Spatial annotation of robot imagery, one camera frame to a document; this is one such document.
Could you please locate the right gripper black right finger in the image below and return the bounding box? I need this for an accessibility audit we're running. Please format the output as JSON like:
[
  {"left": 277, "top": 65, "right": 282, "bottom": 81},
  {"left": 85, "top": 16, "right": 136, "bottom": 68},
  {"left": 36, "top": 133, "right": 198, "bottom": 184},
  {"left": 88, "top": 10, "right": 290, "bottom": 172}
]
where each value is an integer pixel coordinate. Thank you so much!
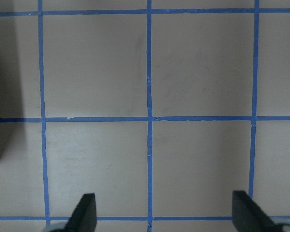
[{"left": 232, "top": 190, "right": 275, "bottom": 232}]

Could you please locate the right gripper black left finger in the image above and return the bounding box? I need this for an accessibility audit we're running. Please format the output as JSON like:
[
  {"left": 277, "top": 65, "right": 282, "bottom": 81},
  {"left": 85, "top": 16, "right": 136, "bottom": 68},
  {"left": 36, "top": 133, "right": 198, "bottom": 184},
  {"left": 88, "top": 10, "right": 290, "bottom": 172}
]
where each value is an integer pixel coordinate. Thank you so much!
[{"left": 65, "top": 193, "right": 97, "bottom": 232}]

